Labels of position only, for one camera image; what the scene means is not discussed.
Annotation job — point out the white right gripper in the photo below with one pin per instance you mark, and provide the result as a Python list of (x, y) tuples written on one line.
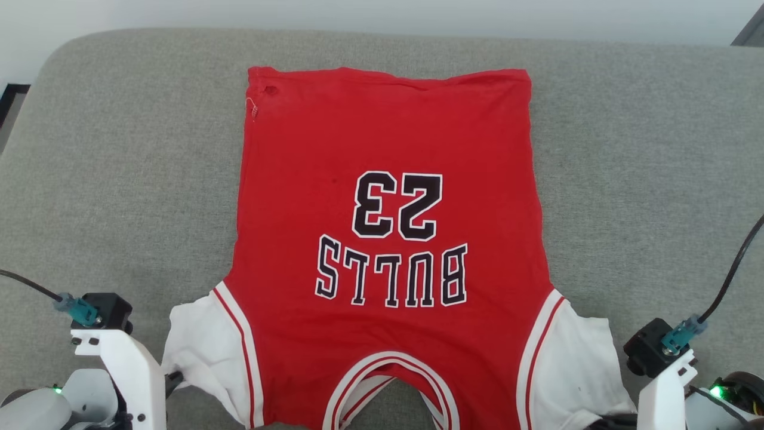
[(662, 400)]

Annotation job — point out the grey fabric sofa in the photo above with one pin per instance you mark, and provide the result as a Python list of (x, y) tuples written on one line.
[(644, 149)]

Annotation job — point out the black skirting strip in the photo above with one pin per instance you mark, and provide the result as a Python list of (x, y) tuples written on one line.
[(11, 98)]

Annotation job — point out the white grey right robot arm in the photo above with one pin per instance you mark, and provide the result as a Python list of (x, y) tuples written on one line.
[(704, 415)]

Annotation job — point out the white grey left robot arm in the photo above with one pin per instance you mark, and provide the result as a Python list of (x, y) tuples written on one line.
[(30, 412)]

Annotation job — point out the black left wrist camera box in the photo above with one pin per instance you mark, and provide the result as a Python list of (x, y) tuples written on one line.
[(110, 307)]

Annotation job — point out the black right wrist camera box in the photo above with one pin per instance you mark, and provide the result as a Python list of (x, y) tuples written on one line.
[(646, 349)]

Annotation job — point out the red Bulls 23 jersey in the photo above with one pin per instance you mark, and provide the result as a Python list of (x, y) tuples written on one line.
[(388, 137)]

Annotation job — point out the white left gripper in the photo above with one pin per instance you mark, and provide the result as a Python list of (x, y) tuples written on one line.
[(134, 370)]

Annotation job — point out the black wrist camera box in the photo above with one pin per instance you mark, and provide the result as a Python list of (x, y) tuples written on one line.
[(110, 307), (646, 349)]

